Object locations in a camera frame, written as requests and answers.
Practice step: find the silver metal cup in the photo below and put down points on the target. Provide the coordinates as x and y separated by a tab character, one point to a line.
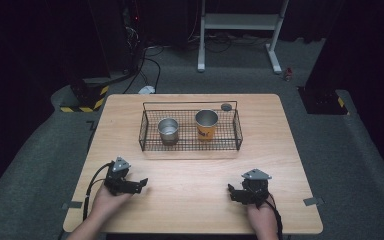
168	130

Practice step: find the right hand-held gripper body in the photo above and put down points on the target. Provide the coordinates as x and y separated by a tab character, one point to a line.
256	188

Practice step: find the person's right hand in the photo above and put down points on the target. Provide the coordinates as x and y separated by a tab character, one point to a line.
261	216

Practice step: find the dark equipment rack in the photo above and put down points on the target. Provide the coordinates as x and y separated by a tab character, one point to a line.
120	36

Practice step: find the white power strip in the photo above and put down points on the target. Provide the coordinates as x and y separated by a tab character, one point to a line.
146	89

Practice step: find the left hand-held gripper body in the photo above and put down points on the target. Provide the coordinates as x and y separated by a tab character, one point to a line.
117	176

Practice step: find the grey round table cap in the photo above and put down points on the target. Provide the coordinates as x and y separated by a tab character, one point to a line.
226	107

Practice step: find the white metal stand frame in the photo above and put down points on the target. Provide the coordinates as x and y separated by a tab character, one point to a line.
241	21

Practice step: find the person's left hand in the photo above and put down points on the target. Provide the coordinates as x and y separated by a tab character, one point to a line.
105	205

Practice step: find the orange cup with metal inside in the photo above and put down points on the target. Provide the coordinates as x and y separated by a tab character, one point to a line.
206	125

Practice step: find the small red object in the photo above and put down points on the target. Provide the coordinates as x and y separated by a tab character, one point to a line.
288	74

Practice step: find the black yellow striped base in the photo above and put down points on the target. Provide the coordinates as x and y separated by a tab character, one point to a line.
90	96
323	101

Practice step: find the grey tape piece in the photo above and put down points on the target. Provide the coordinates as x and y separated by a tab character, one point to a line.
313	201
71	205

